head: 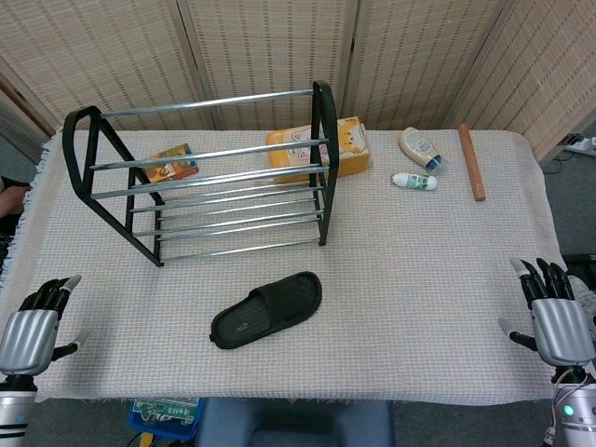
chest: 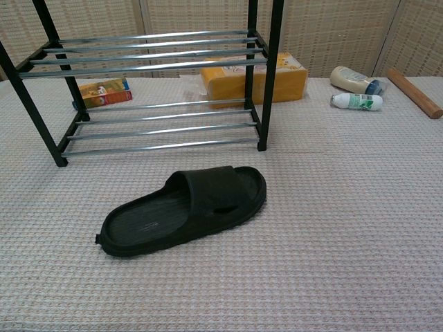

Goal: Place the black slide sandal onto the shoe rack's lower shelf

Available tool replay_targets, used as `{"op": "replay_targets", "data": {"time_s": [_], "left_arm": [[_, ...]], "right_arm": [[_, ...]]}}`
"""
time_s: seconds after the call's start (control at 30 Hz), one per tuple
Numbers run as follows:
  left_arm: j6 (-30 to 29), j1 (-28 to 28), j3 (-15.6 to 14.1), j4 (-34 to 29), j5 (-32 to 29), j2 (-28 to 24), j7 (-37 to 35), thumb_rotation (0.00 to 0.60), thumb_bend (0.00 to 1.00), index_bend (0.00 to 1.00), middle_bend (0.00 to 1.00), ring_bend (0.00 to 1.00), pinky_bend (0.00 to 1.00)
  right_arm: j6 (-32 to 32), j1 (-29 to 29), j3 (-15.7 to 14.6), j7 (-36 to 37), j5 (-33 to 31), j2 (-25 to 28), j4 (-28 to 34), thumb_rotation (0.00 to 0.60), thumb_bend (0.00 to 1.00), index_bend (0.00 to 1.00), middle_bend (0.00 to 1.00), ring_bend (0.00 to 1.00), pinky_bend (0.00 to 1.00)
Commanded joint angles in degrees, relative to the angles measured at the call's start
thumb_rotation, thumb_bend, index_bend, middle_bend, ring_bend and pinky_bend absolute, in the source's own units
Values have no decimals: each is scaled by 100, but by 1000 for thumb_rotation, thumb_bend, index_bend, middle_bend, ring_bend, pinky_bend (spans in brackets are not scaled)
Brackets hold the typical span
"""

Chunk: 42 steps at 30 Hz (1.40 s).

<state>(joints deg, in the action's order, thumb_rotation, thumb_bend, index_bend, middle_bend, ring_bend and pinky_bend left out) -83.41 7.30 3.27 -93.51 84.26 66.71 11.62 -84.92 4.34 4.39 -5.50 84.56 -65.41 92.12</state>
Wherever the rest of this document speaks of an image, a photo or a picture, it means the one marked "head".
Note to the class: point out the blue box with green board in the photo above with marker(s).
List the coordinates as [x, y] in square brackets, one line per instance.
[163, 414]

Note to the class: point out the wooden rolling pin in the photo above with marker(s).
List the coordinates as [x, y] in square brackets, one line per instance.
[471, 160]

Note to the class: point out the bamboo folding screen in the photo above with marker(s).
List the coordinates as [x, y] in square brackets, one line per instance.
[298, 56]

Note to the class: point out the black metal shoe rack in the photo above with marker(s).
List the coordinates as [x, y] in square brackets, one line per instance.
[205, 186]

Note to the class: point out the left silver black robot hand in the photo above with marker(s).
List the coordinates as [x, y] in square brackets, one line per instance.
[25, 334]

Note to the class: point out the orange cat tissue pack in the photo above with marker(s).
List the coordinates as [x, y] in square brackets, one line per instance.
[326, 149]

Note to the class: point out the black slipper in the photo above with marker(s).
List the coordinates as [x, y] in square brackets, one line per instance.
[267, 309]

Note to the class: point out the white woven tablecloth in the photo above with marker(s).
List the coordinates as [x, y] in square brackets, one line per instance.
[298, 288]

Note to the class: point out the beige squeeze bottle blue cap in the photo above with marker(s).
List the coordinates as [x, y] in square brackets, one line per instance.
[420, 147]

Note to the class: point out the orange snack packet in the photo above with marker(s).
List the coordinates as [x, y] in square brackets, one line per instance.
[173, 164]

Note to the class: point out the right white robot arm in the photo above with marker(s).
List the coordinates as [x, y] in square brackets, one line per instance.
[573, 410]

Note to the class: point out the small white green bottle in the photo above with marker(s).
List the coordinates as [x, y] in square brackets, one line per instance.
[414, 181]

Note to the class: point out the white power strip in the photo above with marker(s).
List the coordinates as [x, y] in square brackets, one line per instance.
[582, 143]

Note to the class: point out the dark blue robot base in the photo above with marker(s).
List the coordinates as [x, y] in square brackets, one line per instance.
[295, 421]

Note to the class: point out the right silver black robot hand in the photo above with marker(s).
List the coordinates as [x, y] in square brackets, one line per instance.
[559, 330]

